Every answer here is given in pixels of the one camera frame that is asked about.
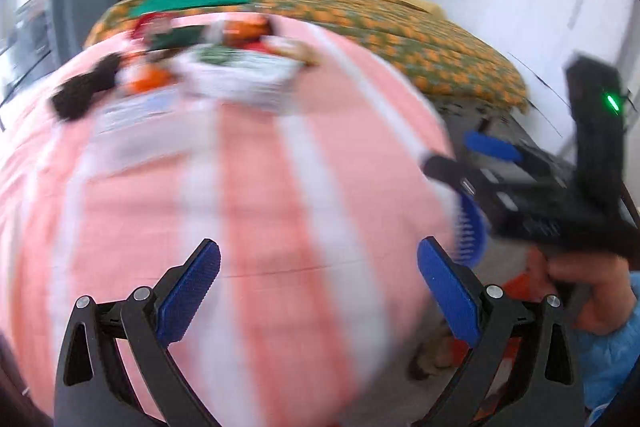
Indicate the clear packaged snack bar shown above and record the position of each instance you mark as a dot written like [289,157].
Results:
[291,48]

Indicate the pink striped tablecloth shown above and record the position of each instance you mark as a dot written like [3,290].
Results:
[317,211]

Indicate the crushed red soda can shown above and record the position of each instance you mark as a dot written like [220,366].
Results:
[150,24]

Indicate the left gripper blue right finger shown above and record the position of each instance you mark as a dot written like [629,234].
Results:
[520,368]

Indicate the blue sleeve right forearm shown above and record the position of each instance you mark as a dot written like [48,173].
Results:
[606,361]

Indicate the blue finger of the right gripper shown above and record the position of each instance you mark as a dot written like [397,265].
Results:
[459,176]
[528,158]

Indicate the blue plastic waste basket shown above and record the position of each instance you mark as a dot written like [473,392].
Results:
[471,233]

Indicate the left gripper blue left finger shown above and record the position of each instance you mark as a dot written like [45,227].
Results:
[92,386]

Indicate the crushed orange soda can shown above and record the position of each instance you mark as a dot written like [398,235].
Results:
[246,29]

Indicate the white milk carton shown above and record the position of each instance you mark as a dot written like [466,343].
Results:
[240,76]

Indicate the orange white snack bag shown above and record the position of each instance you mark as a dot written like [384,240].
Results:
[139,75]

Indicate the dark brown pine cone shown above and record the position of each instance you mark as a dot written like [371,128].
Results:
[74,98]

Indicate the person's right hand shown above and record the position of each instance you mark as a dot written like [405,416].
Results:
[609,300]

